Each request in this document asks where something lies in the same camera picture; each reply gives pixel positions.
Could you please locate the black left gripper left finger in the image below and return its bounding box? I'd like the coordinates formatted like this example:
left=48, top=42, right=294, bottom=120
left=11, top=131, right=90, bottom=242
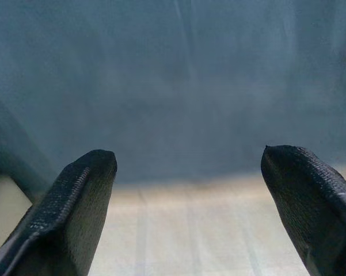
left=0, top=148, right=118, bottom=276

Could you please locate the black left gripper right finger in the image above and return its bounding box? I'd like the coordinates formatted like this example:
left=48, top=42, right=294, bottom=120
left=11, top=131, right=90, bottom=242
left=260, top=145, right=346, bottom=276

